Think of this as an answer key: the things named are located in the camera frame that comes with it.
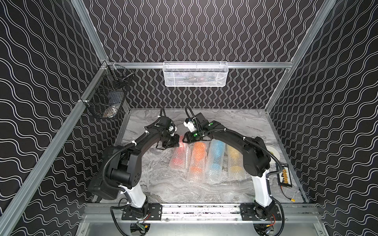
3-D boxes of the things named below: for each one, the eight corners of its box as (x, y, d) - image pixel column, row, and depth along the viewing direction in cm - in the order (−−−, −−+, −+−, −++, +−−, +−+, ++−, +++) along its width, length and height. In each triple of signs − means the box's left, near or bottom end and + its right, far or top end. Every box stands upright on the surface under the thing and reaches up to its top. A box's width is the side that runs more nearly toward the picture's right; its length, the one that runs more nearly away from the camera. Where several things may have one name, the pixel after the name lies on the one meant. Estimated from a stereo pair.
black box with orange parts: (278, 185, 85) (280, 184, 83) (275, 163, 94) (277, 161, 92) (290, 188, 84) (292, 187, 82) (286, 165, 93) (288, 164, 91)
